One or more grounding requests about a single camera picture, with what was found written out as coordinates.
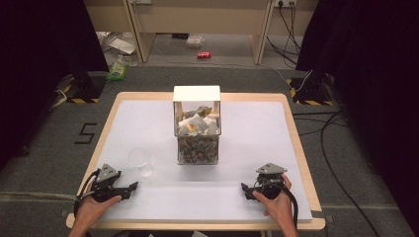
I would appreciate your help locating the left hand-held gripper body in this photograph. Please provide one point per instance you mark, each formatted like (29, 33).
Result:
(106, 184)

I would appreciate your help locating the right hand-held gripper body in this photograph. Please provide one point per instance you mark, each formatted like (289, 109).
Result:
(271, 182)

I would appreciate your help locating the person's right hand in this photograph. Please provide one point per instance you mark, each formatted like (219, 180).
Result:
(278, 205)

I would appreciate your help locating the person's left hand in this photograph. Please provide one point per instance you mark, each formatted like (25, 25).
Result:
(94, 208)

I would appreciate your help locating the clear glass cup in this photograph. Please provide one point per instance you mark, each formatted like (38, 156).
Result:
(141, 159)

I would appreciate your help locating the white foam mat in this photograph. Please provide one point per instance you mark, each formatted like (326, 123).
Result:
(237, 154)

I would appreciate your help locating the wooden table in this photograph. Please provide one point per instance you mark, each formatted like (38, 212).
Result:
(298, 138)

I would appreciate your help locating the pile of small dark packets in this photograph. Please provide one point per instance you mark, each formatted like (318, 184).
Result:
(197, 149)

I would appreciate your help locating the pile of white yellow packets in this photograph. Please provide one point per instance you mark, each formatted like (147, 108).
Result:
(197, 124)

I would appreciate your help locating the black stand base striped tape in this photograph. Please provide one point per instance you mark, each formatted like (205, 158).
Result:
(311, 92)
(86, 88)

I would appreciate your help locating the clear box with white lid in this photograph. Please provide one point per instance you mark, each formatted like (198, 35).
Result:
(197, 94)

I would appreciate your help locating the green plastic bag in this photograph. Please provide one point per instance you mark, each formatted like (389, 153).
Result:
(117, 71)

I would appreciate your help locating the black curtain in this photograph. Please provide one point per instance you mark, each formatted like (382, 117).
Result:
(372, 82)
(39, 65)

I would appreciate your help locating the red can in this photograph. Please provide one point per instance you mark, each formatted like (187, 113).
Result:
(204, 55)

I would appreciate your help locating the pile of white crumpled wrapping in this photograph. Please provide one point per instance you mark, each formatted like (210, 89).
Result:
(120, 44)

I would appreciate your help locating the clear plastic bag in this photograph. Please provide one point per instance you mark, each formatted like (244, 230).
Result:
(195, 41)

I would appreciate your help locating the small black box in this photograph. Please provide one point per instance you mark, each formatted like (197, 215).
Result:
(180, 35)

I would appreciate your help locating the beige wooden desk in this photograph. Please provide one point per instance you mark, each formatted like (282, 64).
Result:
(204, 15)

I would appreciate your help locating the white wall socket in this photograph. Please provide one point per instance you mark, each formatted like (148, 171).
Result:
(285, 2)

